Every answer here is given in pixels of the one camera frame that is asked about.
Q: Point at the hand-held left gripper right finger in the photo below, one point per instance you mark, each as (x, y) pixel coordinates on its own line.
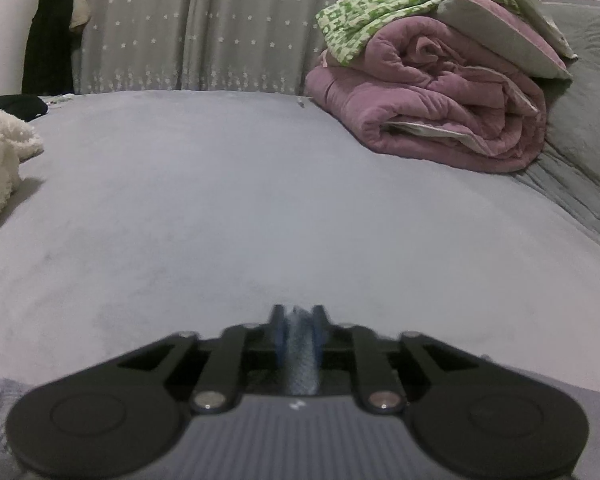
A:
(320, 336)

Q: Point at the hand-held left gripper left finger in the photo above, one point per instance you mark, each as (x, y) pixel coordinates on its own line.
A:
(279, 336)

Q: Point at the grey printed sweater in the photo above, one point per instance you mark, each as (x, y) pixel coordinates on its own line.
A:
(300, 355)

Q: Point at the grey bed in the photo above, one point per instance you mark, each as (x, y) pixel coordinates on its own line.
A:
(230, 185)

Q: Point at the pink folded quilt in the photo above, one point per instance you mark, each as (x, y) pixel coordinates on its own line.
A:
(430, 90)

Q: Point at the green patterned blanket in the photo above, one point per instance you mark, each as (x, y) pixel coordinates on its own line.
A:
(360, 15)

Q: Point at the grey star-print curtain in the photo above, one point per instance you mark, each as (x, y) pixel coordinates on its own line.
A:
(190, 25)

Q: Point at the white plush toy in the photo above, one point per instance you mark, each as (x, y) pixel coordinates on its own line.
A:
(0, 155)

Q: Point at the grey quilted bedspread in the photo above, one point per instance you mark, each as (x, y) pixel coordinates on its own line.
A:
(585, 110)

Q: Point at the black cloth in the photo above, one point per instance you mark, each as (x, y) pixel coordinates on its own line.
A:
(15, 106)

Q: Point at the pale folded quilt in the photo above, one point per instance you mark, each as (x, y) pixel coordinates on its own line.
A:
(505, 20)

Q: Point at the black hanging garment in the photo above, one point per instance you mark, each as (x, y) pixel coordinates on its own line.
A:
(47, 35)

